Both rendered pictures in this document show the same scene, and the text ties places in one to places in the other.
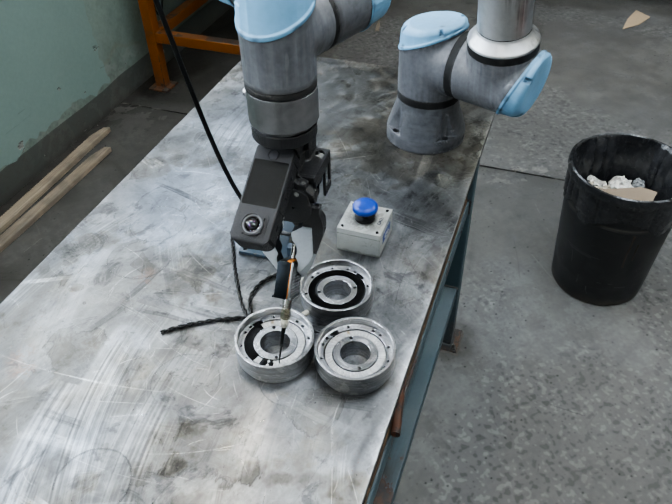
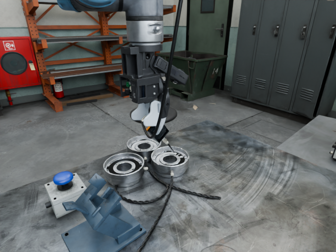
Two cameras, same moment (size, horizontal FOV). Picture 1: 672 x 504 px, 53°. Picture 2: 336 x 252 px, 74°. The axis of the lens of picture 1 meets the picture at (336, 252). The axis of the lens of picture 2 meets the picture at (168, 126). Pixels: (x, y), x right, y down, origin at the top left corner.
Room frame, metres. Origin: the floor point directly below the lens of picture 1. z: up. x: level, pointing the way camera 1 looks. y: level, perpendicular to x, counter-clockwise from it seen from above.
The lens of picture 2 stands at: (1.03, 0.35, 1.17)
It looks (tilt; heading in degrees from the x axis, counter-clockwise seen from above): 25 degrees down; 211
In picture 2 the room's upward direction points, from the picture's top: straight up
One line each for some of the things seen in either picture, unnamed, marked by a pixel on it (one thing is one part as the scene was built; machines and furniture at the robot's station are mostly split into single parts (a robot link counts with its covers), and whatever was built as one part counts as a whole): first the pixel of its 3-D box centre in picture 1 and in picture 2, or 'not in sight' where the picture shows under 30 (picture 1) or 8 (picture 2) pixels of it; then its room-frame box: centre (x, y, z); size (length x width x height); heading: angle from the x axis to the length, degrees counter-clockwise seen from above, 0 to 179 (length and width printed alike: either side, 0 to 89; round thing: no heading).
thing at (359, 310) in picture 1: (337, 293); (124, 169); (0.67, 0.00, 0.82); 0.10 x 0.10 x 0.04
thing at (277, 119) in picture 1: (280, 104); (146, 33); (0.63, 0.05, 1.15); 0.08 x 0.08 x 0.05
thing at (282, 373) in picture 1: (275, 346); (170, 161); (0.58, 0.08, 0.82); 0.10 x 0.10 x 0.04
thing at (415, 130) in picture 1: (426, 110); not in sight; (1.13, -0.18, 0.85); 0.15 x 0.15 x 0.10
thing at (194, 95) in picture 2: not in sight; (189, 74); (-2.58, -1.38, 0.35); 1.04 x 0.74 x 0.70; 70
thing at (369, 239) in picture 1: (366, 226); (64, 194); (0.82, -0.05, 0.82); 0.08 x 0.07 x 0.05; 160
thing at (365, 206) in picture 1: (365, 215); (64, 184); (0.81, -0.05, 0.85); 0.04 x 0.04 x 0.05
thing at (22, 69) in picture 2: not in sight; (29, 71); (-0.85, -3.29, 0.50); 0.91 x 0.24 x 1.00; 160
